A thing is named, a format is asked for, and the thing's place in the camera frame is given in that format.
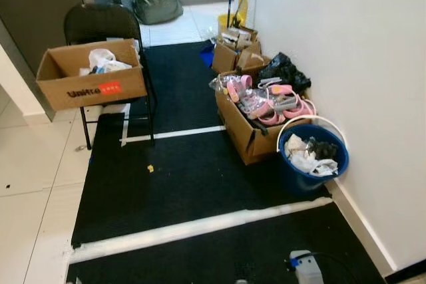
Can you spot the dark crumpled trash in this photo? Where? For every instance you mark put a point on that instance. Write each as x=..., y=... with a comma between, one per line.
x=325, y=149

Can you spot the white crumpled paper trash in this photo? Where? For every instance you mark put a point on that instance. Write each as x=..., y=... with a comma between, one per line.
x=303, y=159

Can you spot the black plastic bag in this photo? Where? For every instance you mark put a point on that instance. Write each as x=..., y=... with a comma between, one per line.
x=286, y=71

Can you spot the pink packaged gadgets pile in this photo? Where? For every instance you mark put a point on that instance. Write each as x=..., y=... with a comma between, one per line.
x=273, y=104

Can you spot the plain large brown cardboard box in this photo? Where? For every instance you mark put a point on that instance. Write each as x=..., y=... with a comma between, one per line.
x=243, y=134

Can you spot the small open cardboard box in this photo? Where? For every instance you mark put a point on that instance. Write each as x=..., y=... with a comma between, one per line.
x=229, y=58

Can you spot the yellow mop bucket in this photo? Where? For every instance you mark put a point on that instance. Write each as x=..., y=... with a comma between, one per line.
x=226, y=23

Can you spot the small blue bag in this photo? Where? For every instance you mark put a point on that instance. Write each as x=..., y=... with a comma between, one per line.
x=208, y=54

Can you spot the black floor mat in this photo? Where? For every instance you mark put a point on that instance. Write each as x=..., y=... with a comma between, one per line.
x=193, y=177

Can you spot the thin white floor tape strip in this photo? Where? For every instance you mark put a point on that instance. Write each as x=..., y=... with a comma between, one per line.
x=180, y=134

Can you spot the wide white floor tape strip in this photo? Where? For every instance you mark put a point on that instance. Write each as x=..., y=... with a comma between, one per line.
x=186, y=229

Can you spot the small yellow scrap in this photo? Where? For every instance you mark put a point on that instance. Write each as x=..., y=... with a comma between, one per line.
x=150, y=167

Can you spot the short white floor tape strip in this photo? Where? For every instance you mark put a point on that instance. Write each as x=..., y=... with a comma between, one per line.
x=125, y=128

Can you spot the white plastic bag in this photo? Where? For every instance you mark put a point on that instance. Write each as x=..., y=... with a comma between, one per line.
x=106, y=61

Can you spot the Unitree print cardboard box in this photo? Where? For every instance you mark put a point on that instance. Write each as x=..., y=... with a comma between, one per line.
x=86, y=88

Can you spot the black folding chair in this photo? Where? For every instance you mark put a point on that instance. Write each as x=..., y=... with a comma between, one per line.
x=100, y=21

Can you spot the dark grey cabinet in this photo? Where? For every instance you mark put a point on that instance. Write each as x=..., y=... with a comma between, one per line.
x=33, y=11

